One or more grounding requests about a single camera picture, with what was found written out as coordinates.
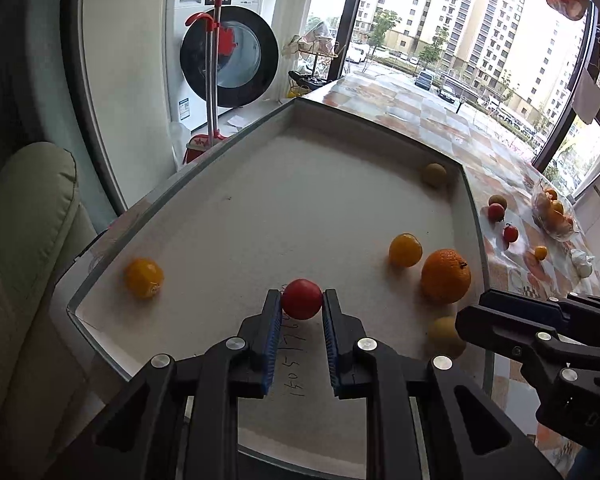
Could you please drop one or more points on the yellow orange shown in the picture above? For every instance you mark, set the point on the yellow orange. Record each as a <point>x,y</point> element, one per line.
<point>405,250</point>
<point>144,277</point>

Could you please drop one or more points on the clear glass bowl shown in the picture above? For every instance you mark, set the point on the clear glass bowl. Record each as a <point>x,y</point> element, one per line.
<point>573,225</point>

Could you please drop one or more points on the white car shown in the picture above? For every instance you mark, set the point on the white car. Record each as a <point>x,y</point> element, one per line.
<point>357,54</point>

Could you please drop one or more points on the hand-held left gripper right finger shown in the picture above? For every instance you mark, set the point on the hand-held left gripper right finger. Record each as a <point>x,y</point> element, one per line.
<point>330,345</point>

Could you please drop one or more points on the grey car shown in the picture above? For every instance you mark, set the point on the grey car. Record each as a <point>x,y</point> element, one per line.
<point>424,80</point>

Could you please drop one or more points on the red tomato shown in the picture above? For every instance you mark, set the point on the red tomato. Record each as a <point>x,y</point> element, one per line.
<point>302,300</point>
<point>496,213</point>
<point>510,234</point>

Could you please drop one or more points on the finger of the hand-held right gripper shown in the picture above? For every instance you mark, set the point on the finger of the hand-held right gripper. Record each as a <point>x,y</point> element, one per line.
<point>500,332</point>
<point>525,307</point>

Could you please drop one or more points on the red mop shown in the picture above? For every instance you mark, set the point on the red mop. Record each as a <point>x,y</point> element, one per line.
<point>200,17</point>

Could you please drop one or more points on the grey hanging cloth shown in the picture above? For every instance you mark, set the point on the grey hanging cloth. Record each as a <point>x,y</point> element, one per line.
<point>587,95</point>

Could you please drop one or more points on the grey tray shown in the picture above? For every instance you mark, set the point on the grey tray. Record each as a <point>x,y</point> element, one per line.
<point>280,200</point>

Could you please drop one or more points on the white washing machine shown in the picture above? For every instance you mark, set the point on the white washing machine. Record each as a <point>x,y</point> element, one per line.
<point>190,90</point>

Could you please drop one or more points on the white crumpled cloth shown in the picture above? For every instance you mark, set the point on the white crumpled cloth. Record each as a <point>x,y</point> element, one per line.
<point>582,264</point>

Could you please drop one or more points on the black car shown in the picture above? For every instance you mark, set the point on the black car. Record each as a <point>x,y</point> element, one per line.
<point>447,92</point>

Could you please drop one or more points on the small orange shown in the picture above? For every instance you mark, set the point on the small orange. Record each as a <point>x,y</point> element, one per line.
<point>540,253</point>

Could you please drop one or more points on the brown kiwi in tray corner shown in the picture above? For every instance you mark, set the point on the brown kiwi in tray corner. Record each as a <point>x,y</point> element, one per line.
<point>434,175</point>

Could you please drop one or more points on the yellow pear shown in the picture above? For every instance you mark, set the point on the yellow pear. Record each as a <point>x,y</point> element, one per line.
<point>445,335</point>

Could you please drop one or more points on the pale green armchair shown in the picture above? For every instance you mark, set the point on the pale green armchair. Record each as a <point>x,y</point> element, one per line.
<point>30,260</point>

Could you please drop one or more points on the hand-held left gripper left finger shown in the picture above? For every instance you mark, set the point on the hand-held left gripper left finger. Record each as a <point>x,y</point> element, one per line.
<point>272,340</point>

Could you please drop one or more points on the large orange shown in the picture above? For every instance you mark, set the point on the large orange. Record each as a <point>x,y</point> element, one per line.
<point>445,276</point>

